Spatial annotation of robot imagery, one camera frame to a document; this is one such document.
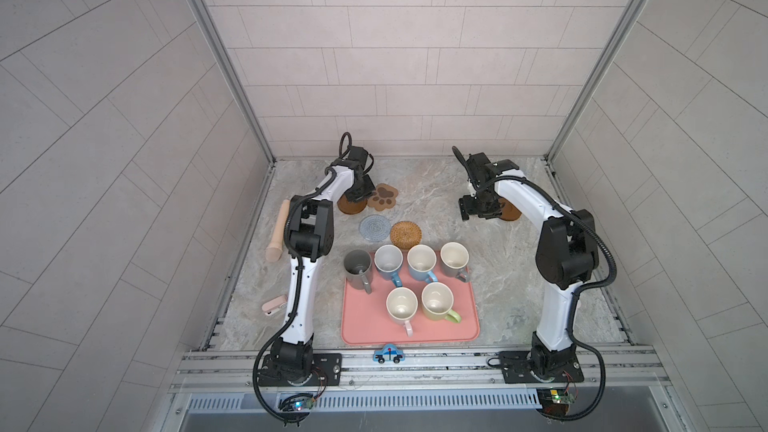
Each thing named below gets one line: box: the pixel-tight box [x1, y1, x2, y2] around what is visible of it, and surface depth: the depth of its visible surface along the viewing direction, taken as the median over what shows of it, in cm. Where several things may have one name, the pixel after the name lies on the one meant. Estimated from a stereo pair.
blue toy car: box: [373, 343, 406, 364], surface depth 74 cm
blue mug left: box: [374, 244, 404, 287], surface depth 83 cm
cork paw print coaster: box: [366, 183, 398, 211], surface depth 107 cm
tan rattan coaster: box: [389, 221, 423, 250], surface depth 98 cm
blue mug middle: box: [407, 244, 438, 282], surface depth 84 cm
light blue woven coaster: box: [359, 214, 391, 243], surface depth 98 cm
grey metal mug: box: [344, 248, 373, 295], surface depth 81 cm
